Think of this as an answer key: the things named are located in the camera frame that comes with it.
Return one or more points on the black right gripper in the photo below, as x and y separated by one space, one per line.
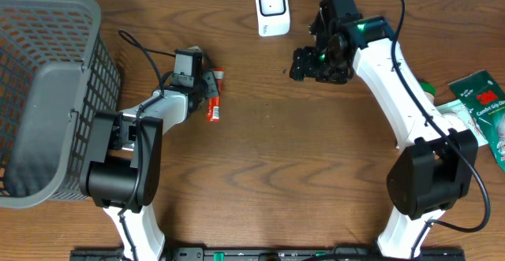
304 67

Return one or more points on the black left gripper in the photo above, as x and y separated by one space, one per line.
208 82

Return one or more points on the red box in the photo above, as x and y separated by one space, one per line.
214 103

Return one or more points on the green lid jar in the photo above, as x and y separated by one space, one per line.
429 90

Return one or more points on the white cotton swab tub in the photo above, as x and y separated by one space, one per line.
459 121

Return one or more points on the green 3M gloves package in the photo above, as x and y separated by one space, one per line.
484 99

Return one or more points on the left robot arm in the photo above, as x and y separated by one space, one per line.
122 161

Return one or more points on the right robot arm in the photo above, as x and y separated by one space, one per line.
433 169

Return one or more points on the white barcode scanner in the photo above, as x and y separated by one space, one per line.
273 17

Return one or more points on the grey plastic shopping basket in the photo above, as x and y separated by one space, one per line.
56 73

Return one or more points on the black mounting rail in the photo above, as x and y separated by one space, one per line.
200 254

